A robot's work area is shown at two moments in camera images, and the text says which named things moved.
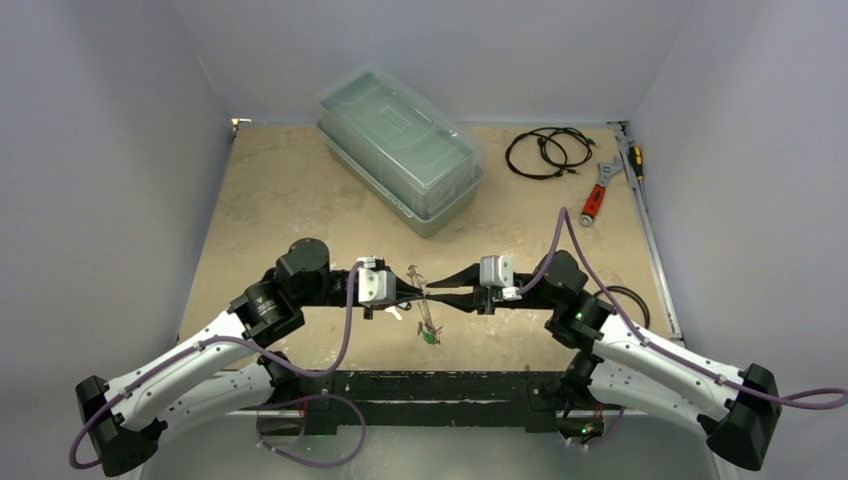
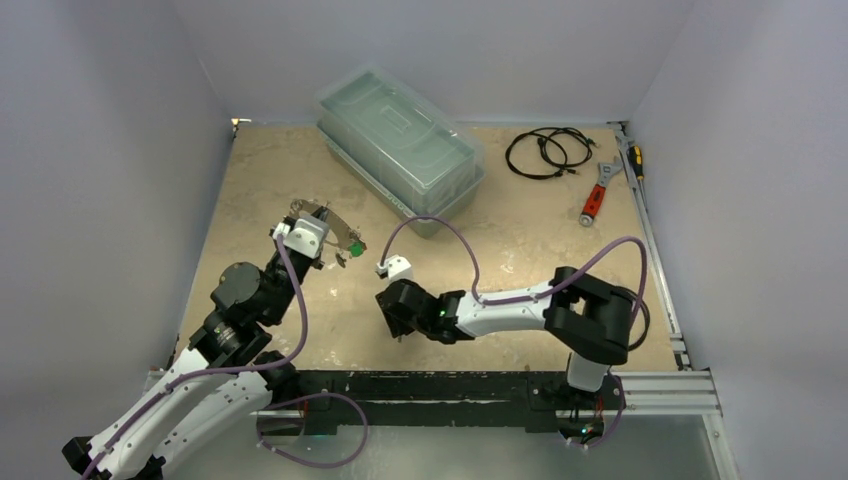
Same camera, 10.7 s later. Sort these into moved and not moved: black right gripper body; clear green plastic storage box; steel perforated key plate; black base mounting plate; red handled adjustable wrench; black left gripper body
Moved: black left gripper body; black right gripper body; steel perforated key plate
Not moved: red handled adjustable wrench; black base mounting plate; clear green plastic storage box
